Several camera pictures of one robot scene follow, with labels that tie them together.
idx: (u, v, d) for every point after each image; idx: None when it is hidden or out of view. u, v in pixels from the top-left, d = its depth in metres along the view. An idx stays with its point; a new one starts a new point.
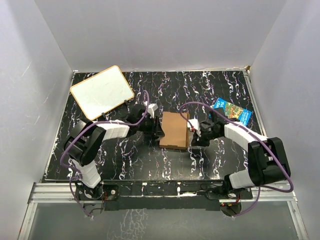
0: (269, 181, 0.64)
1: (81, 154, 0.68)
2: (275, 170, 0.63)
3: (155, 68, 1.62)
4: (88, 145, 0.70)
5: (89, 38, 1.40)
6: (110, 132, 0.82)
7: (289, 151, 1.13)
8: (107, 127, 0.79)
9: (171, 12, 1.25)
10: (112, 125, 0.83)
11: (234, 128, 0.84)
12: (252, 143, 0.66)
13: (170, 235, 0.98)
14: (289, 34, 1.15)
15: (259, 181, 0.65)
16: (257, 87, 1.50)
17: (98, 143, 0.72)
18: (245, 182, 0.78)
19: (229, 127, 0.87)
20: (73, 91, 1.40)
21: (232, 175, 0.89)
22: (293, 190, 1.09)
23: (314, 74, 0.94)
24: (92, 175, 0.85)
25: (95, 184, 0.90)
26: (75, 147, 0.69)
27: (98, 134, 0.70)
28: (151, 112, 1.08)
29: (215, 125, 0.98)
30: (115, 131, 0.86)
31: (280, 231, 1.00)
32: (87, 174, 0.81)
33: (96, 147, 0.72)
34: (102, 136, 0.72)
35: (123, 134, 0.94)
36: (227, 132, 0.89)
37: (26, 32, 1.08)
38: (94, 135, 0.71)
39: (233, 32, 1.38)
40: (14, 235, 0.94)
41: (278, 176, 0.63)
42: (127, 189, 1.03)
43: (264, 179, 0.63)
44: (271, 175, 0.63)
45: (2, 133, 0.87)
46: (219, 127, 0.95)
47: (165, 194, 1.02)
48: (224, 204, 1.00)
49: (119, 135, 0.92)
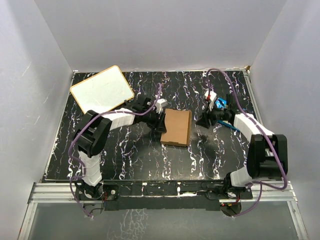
0: (264, 174, 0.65)
1: (91, 144, 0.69)
2: (272, 165, 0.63)
3: (155, 68, 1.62)
4: (97, 135, 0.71)
5: (89, 38, 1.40)
6: (116, 121, 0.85)
7: (289, 151, 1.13)
8: (113, 118, 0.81)
9: (171, 12, 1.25)
10: (118, 114, 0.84)
11: (244, 119, 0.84)
12: (255, 136, 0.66)
13: (170, 235, 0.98)
14: (289, 34, 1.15)
15: (255, 172, 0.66)
16: (257, 87, 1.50)
17: (106, 133, 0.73)
18: (244, 179, 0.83)
19: (240, 118, 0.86)
20: (73, 90, 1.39)
21: (233, 174, 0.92)
22: (293, 190, 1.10)
23: (314, 74, 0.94)
24: (96, 170, 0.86)
25: (96, 182, 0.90)
26: (84, 138, 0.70)
27: (106, 124, 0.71)
28: (159, 107, 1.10)
29: (226, 114, 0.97)
30: (121, 120, 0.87)
31: (280, 231, 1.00)
32: (92, 169, 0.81)
33: (104, 136, 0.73)
34: (109, 126, 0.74)
35: (130, 121, 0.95)
36: (236, 122, 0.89)
37: (26, 31, 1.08)
38: (102, 125, 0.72)
39: (233, 32, 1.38)
40: (14, 235, 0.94)
41: (274, 172, 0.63)
42: (127, 189, 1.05)
43: (259, 171, 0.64)
44: (268, 169, 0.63)
45: (2, 133, 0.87)
46: (230, 116, 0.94)
47: (165, 194, 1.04)
48: (224, 204, 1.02)
49: (125, 123, 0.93)
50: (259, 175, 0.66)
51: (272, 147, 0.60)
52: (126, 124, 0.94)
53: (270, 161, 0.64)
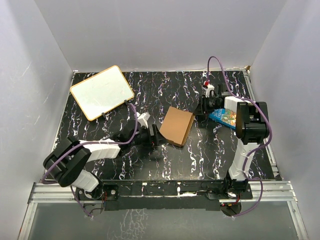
0: (250, 136, 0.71)
1: (63, 174, 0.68)
2: (257, 125, 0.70)
3: (155, 68, 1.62)
4: (70, 166, 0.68)
5: (89, 38, 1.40)
6: (97, 153, 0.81)
7: (289, 151, 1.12)
8: (94, 149, 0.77)
9: (171, 12, 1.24)
10: (100, 145, 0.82)
11: (232, 98, 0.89)
12: (240, 103, 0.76)
13: (170, 235, 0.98)
14: (289, 34, 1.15)
15: (241, 135, 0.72)
16: (257, 88, 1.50)
17: (81, 165, 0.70)
18: (239, 159, 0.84)
19: (228, 99, 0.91)
20: (73, 90, 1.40)
21: (232, 165, 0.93)
22: (293, 190, 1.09)
23: (314, 74, 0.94)
24: (86, 182, 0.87)
25: (92, 188, 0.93)
26: (57, 167, 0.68)
27: (81, 157, 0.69)
28: (144, 121, 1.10)
29: (218, 100, 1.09)
30: (103, 153, 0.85)
31: (281, 231, 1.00)
32: (79, 184, 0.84)
33: (79, 167, 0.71)
34: (86, 158, 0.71)
35: (112, 155, 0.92)
36: (225, 103, 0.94)
37: (26, 32, 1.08)
38: (78, 157, 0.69)
39: (233, 32, 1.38)
40: (14, 235, 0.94)
41: (259, 131, 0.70)
42: (127, 189, 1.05)
43: (245, 132, 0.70)
44: (253, 129, 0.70)
45: (2, 133, 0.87)
46: (221, 101, 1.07)
47: (165, 194, 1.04)
48: (224, 204, 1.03)
49: (107, 155, 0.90)
50: (245, 137, 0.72)
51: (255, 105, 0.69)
52: (108, 157, 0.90)
53: (255, 123, 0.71)
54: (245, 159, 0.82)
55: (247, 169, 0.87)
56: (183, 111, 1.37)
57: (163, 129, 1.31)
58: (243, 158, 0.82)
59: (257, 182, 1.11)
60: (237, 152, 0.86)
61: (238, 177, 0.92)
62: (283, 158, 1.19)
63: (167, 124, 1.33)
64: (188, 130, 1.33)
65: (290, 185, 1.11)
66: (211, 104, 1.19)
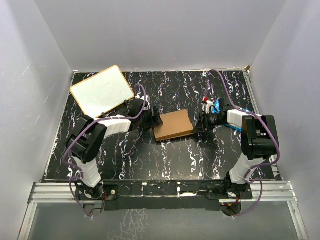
0: (258, 152, 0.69)
1: (86, 150, 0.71)
2: (264, 141, 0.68)
3: (155, 68, 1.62)
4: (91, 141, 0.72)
5: (89, 38, 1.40)
6: (112, 127, 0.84)
7: (289, 151, 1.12)
8: (109, 124, 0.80)
9: (171, 12, 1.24)
10: (113, 121, 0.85)
11: (235, 112, 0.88)
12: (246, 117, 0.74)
13: (170, 235, 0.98)
14: (289, 33, 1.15)
15: (248, 151, 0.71)
16: (257, 88, 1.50)
17: (100, 139, 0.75)
18: (242, 169, 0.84)
19: (231, 112, 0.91)
20: (73, 91, 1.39)
21: (232, 170, 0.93)
22: (293, 190, 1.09)
23: (314, 73, 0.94)
24: (91, 175, 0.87)
25: (95, 184, 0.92)
26: (78, 145, 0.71)
27: (100, 130, 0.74)
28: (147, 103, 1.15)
29: (221, 113, 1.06)
30: (117, 127, 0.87)
31: (281, 231, 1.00)
32: (89, 172, 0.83)
33: (99, 142, 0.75)
34: (104, 132, 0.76)
35: (125, 129, 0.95)
36: (229, 117, 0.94)
37: (26, 31, 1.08)
38: (96, 131, 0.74)
39: (233, 32, 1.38)
40: (14, 235, 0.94)
41: (267, 147, 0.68)
42: (127, 189, 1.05)
43: (252, 149, 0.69)
44: (260, 145, 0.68)
45: (2, 133, 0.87)
46: (223, 115, 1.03)
47: (165, 194, 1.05)
48: (224, 204, 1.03)
49: (120, 130, 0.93)
50: (253, 154, 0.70)
51: (262, 122, 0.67)
52: (121, 131, 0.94)
53: (263, 138, 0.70)
54: (248, 171, 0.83)
55: (248, 178, 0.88)
56: (188, 122, 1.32)
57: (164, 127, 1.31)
58: (246, 170, 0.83)
59: (257, 182, 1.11)
60: (240, 162, 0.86)
61: (239, 181, 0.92)
62: (283, 158, 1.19)
63: (169, 123, 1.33)
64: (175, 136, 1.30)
65: (290, 185, 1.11)
66: (212, 120, 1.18)
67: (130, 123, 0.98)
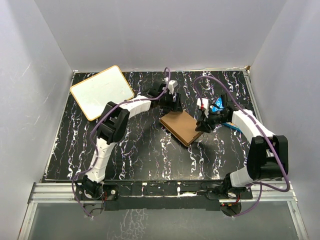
0: (265, 176, 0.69)
1: (114, 131, 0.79)
2: (273, 167, 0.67)
3: (155, 68, 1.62)
4: (118, 124, 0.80)
5: (89, 38, 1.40)
6: (133, 110, 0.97)
7: (289, 151, 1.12)
8: (131, 108, 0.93)
9: (171, 12, 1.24)
10: (135, 104, 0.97)
11: (240, 116, 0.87)
12: (256, 138, 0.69)
13: (170, 235, 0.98)
14: (289, 33, 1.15)
15: (255, 174, 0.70)
16: (258, 88, 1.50)
17: (125, 122, 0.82)
18: (243, 179, 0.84)
19: (237, 114, 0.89)
20: (73, 91, 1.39)
21: (233, 173, 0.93)
22: (293, 190, 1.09)
23: (314, 74, 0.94)
24: (103, 165, 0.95)
25: (100, 179, 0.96)
26: (106, 127, 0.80)
27: (125, 113, 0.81)
28: (171, 88, 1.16)
29: (224, 110, 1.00)
30: (138, 109, 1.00)
31: (281, 232, 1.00)
32: (103, 159, 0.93)
33: (124, 125, 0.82)
34: (129, 115, 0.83)
35: (146, 107, 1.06)
36: (234, 119, 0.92)
37: (26, 31, 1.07)
38: (122, 115, 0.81)
39: (233, 32, 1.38)
40: (13, 235, 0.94)
41: (274, 173, 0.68)
42: (127, 189, 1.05)
43: (260, 174, 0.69)
44: (269, 171, 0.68)
45: (2, 133, 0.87)
46: (228, 112, 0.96)
47: (165, 194, 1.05)
48: (224, 204, 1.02)
49: (142, 109, 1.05)
50: (260, 177, 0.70)
51: (273, 151, 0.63)
52: (143, 110, 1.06)
53: (270, 162, 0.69)
54: (250, 183, 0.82)
55: (248, 184, 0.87)
56: (189, 132, 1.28)
57: (174, 119, 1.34)
58: (249, 182, 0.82)
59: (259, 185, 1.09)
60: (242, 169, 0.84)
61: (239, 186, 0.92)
62: None
63: (177, 120, 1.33)
64: (171, 130, 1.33)
65: (290, 185, 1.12)
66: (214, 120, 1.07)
67: (151, 102, 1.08)
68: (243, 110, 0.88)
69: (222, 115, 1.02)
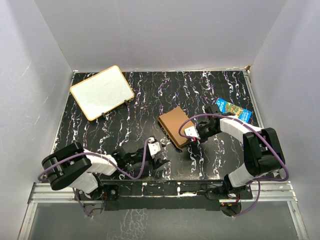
0: (264, 170, 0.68)
1: (57, 179, 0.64)
2: (269, 159, 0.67)
3: (155, 68, 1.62)
4: (69, 171, 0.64)
5: (89, 38, 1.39)
6: (96, 166, 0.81)
7: (289, 151, 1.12)
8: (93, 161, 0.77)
9: (171, 12, 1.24)
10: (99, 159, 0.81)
11: (229, 121, 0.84)
12: (246, 134, 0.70)
13: (170, 235, 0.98)
14: (289, 33, 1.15)
15: (255, 170, 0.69)
16: (258, 88, 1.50)
17: (78, 173, 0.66)
18: (243, 178, 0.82)
19: (225, 121, 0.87)
20: (73, 91, 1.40)
21: (232, 173, 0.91)
22: (293, 190, 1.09)
23: (314, 74, 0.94)
24: (86, 183, 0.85)
25: (90, 189, 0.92)
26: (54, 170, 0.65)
27: (82, 164, 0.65)
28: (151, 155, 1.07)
29: (212, 120, 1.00)
30: (102, 167, 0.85)
31: (280, 231, 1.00)
32: (78, 185, 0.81)
33: (75, 176, 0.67)
34: (86, 168, 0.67)
35: (107, 171, 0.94)
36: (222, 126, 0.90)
37: (25, 31, 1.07)
38: (78, 164, 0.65)
39: (233, 32, 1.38)
40: (14, 235, 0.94)
41: (273, 165, 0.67)
42: (127, 189, 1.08)
43: (259, 169, 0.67)
44: (267, 164, 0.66)
45: (2, 133, 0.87)
46: (214, 122, 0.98)
47: (165, 194, 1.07)
48: (224, 204, 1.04)
49: (103, 171, 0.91)
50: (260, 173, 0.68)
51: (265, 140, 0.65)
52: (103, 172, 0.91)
53: (266, 155, 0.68)
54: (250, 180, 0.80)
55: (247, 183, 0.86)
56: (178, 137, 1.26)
57: (171, 120, 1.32)
58: (248, 179, 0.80)
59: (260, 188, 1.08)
60: (241, 170, 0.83)
61: (239, 186, 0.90)
62: None
63: (173, 122, 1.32)
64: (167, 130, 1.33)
65: (290, 185, 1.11)
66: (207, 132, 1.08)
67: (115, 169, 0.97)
68: (228, 116, 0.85)
69: (211, 126, 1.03)
